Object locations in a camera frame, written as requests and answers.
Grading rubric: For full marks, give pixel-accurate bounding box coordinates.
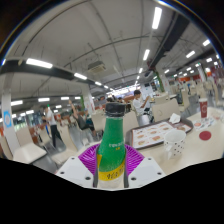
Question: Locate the person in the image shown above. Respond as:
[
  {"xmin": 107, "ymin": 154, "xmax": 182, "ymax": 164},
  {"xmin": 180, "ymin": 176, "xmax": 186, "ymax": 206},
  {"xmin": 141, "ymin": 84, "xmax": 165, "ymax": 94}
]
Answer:
[
  {"xmin": 68, "ymin": 99, "xmax": 93, "ymax": 141},
  {"xmin": 41, "ymin": 105, "xmax": 64, "ymax": 149},
  {"xmin": 131, "ymin": 89, "xmax": 152, "ymax": 118}
]

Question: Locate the ceiling air conditioner unit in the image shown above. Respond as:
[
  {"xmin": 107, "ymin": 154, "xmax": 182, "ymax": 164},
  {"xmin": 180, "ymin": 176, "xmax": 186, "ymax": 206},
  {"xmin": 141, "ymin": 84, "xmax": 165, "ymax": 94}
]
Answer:
[{"xmin": 87, "ymin": 60, "xmax": 108, "ymax": 74}]

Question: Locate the group of beige chairs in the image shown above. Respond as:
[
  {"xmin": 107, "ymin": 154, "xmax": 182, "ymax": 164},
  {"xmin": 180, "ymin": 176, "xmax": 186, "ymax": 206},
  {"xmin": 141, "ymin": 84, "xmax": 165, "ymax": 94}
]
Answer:
[{"xmin": 0, "ymin": 79, "xmax": 224, "ymax": 164}]

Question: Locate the green drink bottle black cap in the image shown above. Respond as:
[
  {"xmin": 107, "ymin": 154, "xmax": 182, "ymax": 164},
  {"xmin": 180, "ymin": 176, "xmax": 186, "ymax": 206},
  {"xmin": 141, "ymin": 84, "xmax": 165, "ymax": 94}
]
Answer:
[{"xmin": 95, "ymin": 102, "xmax": 128, "ymax": 190}]

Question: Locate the dark tray with printed paper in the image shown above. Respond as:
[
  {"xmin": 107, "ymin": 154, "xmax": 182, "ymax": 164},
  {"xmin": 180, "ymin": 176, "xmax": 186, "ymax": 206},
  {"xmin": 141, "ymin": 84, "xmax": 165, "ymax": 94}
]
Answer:
[{"xmin": 124, "ymin": 119, "xmax": 194, "ymax": 150}]

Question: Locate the flat round red coaster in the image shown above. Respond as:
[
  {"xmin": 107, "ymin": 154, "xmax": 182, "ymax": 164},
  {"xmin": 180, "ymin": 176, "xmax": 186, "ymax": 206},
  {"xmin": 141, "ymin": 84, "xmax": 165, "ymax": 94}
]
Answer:
[{"xmin": 198, "ymin": 130, "xmax": 213, "ymax": 142}]

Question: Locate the white crumpled napkin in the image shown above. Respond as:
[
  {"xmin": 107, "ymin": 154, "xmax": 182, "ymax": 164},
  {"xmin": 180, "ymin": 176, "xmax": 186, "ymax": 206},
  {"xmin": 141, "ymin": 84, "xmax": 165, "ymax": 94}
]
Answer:
[{"xmin": 168, "ymin": 112, "xmax": 182, "ymax": 124}]

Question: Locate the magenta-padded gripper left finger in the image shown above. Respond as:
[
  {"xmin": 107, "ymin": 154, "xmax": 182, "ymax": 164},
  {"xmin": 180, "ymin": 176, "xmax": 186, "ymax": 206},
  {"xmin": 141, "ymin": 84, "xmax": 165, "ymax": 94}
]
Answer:
[{"xmin": 55, "ymin": 143, "xmax": 101, "ymax": 188}]

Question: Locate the red paper cup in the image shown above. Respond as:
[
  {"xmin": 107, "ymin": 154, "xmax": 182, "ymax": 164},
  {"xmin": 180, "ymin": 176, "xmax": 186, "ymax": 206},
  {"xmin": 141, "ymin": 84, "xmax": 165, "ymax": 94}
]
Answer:
[{"xmin": 198, "ymin": 97, "xmax": 209, "ymax": 120}]

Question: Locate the white dotted mug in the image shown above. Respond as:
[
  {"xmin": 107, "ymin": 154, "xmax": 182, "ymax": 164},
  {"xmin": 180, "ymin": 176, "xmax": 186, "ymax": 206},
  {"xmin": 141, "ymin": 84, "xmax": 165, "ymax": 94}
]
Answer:
[{"xmin": 163, "ymin": 128, "xmax": 188, "ymax": 160}]

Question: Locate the group of ceiling lights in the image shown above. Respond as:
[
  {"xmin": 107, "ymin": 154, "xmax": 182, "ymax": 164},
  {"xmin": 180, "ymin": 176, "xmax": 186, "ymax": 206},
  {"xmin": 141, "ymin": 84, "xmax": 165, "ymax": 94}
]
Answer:
[{"xmin": 0, "ymin": 6, "xmax": 223, "ymax": 121}]

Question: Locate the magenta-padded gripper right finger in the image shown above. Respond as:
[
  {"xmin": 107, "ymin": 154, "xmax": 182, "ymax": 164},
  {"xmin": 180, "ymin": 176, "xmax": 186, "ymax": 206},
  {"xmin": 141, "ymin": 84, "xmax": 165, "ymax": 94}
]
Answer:
[{"xmin": 123, "ymin": 144, "xmax": 167, "ymax": 189}]

